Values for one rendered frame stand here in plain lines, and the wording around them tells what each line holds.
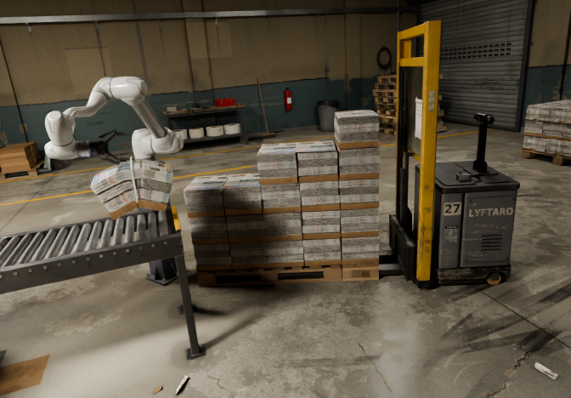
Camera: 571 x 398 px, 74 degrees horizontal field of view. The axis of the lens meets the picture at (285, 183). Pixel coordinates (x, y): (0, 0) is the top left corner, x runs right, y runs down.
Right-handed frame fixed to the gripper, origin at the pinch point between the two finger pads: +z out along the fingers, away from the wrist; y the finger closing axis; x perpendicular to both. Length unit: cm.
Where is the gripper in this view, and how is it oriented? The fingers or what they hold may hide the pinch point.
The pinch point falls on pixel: (129, 146)
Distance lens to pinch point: 233.9
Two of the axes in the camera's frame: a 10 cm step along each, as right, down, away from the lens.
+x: 3.3, 2.8, -9.0
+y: -0.1, 9.6, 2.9
